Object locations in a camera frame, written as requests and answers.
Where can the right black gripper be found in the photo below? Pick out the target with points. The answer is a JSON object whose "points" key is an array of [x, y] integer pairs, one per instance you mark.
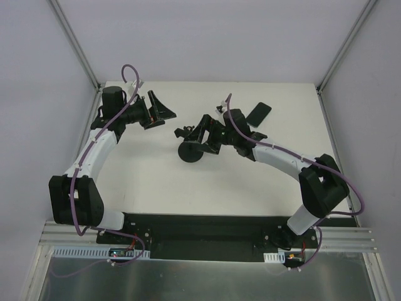
{"points": [[212, 138]]}

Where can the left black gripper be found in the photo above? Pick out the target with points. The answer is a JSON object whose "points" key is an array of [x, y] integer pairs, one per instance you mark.
{"points": [[151, 116]]}

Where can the black phone stand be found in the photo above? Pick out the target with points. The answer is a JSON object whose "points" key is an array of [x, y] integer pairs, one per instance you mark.
{"points": [[187, 152]]}

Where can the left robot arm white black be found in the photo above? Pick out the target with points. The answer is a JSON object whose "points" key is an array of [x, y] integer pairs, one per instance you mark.
{"points": [[75, 199]]}

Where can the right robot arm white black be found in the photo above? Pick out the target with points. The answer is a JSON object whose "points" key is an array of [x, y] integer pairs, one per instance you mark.
{"points": [[322, 188]]}

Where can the black smartphone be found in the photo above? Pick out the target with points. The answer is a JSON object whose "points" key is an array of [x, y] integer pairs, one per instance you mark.
{"points": [[258, 114]]}

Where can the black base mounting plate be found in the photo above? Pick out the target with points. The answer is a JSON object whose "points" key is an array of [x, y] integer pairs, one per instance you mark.
{"points": [[209, 238]]}

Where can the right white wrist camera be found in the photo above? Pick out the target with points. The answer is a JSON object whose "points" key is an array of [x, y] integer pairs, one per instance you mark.
{"points": [[220, 109]]}

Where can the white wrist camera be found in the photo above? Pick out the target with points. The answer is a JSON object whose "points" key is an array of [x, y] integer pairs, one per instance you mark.
{"points": [[220, 109], [132, 86]]}

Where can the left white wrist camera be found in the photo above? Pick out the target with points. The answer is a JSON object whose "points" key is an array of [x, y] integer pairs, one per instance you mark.
{"points": [[132, 86]]}

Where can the right aluminium corner post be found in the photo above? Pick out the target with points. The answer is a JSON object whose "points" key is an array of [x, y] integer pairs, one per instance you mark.
{"points": [[361, 19]]}

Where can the aluminium corner post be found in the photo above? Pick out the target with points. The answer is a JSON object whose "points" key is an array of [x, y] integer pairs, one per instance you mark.
{"points": [[72, 39], [361, 19]]}

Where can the right white cable duct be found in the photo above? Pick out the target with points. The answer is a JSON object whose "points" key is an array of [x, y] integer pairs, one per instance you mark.
{"points": [[274, 257]]}

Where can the white cable duct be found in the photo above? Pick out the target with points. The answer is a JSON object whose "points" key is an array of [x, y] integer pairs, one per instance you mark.
{"points": [[274, 257], [99, 253]]}

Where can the left aluminium corner post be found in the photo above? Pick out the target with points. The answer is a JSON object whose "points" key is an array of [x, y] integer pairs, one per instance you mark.
{"points": [[72, 39]]}

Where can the left white cable duct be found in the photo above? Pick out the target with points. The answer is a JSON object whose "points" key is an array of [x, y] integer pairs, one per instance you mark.
{"points": [[99, 253]]}

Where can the aluminium frame rail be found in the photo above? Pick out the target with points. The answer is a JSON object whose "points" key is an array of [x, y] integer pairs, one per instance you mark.
{"points": [[335, 239]]}

